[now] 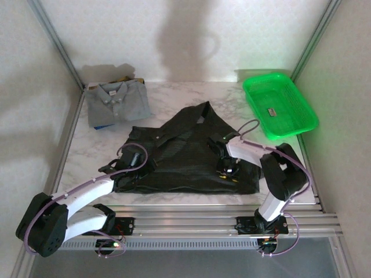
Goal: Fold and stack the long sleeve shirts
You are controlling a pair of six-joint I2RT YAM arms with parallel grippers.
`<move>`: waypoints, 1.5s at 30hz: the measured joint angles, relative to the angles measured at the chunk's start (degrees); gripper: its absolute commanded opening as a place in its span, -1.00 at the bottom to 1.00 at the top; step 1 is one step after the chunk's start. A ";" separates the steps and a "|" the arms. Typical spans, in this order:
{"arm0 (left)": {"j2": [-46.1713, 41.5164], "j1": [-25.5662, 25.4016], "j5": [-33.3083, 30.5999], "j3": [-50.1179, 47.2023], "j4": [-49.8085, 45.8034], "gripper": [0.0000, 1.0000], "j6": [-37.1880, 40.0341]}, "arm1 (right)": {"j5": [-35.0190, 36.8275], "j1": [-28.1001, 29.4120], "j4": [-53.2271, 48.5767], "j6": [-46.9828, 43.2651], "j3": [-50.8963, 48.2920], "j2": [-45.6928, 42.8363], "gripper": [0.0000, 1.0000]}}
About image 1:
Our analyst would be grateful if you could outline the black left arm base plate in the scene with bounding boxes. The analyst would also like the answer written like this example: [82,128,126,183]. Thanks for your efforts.
[81,217,136,236]

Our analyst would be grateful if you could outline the aluminium corner post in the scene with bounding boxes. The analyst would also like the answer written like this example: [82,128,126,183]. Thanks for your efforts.
[289,0,343,85]
[27,0,86,90]

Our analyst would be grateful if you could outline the grey slotted cable duct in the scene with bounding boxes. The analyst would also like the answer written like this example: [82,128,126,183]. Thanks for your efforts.
[37,237,260,251]

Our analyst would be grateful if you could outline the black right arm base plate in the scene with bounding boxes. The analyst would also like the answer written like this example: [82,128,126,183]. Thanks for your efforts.
[235,215,290,236]

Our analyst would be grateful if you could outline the aluminium table side rail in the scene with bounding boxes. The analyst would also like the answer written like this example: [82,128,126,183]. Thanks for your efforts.
[298,136,323,207]
[52,86,88,209]

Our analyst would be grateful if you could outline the black pinstripe long sleeve shirt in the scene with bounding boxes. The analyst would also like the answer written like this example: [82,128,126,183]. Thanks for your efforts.
[114,101,261,195]

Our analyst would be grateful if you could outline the green plastic basket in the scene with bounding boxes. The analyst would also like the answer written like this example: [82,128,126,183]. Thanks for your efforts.
[242,72,320,141]

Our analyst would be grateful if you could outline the aluminium rail frame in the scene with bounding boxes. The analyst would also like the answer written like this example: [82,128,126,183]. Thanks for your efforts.
[27,204,344,241]

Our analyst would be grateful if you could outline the grey button-up shirt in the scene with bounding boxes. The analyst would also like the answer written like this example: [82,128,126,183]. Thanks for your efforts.
[85,81,155,128]

